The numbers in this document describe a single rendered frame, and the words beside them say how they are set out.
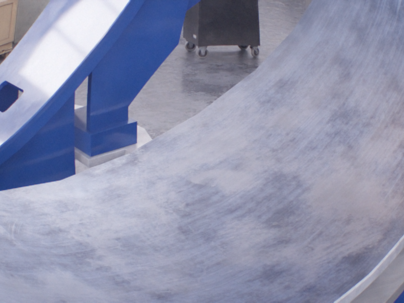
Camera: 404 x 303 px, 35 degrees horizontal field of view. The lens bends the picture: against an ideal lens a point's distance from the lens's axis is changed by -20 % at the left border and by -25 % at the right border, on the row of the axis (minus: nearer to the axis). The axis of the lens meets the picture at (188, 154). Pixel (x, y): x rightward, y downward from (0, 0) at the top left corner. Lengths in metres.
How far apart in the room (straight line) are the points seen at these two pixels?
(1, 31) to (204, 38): 2.76
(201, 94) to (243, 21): 1.50
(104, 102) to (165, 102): 3.33
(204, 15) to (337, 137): 6.14
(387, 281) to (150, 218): 0.51
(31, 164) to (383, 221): 1.91
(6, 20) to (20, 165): 5.87
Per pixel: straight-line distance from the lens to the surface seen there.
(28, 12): 9.67
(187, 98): 6.39
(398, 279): 1.31
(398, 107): 1.46
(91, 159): 2.96
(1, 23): 8.55
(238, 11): 7.65
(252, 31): 7.77
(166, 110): 6.09
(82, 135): 3.00
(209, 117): 1.59
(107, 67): 2.94
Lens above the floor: 1.98
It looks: 22 degrees down
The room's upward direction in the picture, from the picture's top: 1 degrees clockwise
